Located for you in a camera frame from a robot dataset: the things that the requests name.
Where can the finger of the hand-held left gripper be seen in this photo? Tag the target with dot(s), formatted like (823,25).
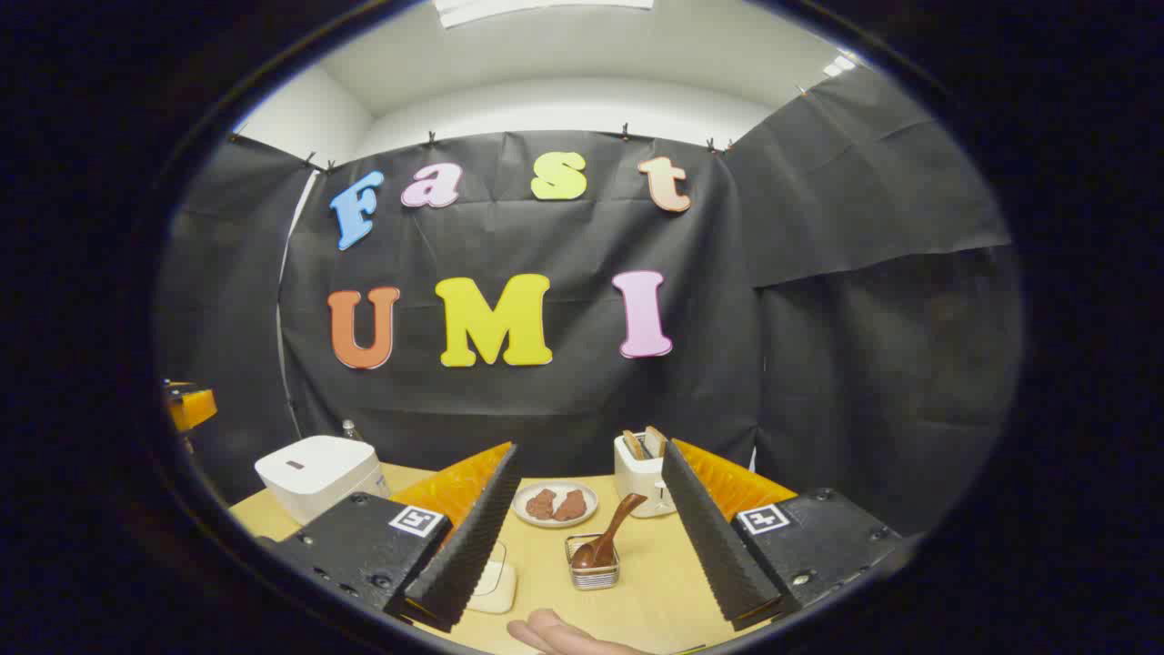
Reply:
(191,408)

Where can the white round plate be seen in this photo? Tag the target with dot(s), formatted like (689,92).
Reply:
(556,486)

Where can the toasted bread slice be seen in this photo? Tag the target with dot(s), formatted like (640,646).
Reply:
(655,441)
(634,445)

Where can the black backdrop cloth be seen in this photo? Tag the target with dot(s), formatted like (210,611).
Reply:
(582,391)

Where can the white toaster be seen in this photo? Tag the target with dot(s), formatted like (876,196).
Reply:
(637,487)

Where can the brown wooden spoon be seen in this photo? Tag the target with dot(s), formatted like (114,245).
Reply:
(611,532)

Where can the clear plastic bottle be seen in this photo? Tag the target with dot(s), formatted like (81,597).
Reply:
(350,430)

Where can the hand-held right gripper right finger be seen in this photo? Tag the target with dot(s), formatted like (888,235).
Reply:
(714,546)

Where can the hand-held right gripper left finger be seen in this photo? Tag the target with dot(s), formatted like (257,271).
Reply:
(473,546)

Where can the brown meat piece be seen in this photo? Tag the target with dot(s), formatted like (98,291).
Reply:
(572,506)
(541,505)

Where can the white rice cooker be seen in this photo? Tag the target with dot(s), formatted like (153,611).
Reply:
(314,473)

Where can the cream rounded block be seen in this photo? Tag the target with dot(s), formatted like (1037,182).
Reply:
(496,589)

